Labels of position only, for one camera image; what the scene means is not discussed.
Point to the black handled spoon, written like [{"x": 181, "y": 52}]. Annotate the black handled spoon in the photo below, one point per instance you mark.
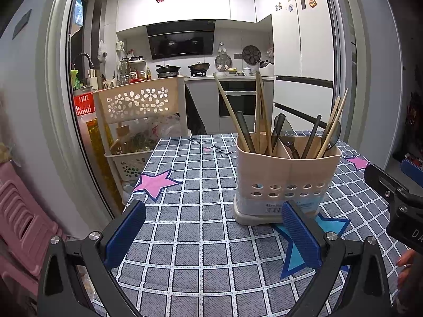
[{"x": 245, "y": 131}]

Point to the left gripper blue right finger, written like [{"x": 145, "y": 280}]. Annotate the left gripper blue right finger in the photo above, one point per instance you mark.
[{"x": 305, "y": 233}]

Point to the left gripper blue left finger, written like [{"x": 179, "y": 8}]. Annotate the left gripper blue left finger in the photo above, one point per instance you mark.
[{"x": 121, "y": 232}]

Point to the beige plastic utensil holder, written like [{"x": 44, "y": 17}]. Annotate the beige plastic utensil holder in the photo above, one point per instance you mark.
[{"x": 265, "y": 182}]

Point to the plain bamboo chopstick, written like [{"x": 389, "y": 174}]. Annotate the plain bamboo chopstick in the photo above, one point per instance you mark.
[{"x": 257, "y": 113}]

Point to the white refrigerator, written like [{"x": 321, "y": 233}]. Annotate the white refrigerator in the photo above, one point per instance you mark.
[{"x": 303, "y": 56}]

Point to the small black spoon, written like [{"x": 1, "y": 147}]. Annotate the small black spoon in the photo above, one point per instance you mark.
[{"x": 311, "y": 137}]

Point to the chopstick with blue end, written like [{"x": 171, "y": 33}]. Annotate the chopstick with blue end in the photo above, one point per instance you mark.
[{"x": 232, "y": 114}]

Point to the pink plastic stool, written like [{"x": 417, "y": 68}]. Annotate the pink plastic stool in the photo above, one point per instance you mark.
[{"x": 26, "y": 231}]

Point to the built-in black oven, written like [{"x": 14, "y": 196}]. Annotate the built-in black oven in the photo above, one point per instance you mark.
[{"x": 241, "y": 95}]

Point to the person's right hand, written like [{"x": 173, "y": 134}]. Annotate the person's right hand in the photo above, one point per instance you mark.
[{"x": 405, "y": 261}]

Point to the red plastic basket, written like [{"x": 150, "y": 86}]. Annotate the red plastic basket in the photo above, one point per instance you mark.
[{"x": 84, "y": 104}]

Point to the black wok on stove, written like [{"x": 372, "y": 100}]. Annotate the black wok on stove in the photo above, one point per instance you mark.
[{"x": 199, "y": 69}]

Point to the black range hood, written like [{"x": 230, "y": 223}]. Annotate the black range hood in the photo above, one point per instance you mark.
[{"x": 181, "y": 38}]

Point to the grey checkered tablecloth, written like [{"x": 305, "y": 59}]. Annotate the grey checkered tablecloth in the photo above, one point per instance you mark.
[{"x": 190, "y": 257}]

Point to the beige flower-cutout storage rack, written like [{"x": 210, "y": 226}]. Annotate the beige flower-cutout storage rack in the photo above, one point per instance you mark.
[{"x": 132, "y": 118}]

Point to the dark translucent spoon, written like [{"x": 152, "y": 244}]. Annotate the dark translucent spoon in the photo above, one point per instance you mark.
[
  {"x": 334, "y": 137},
  {"x": 284, "y": 132}
]

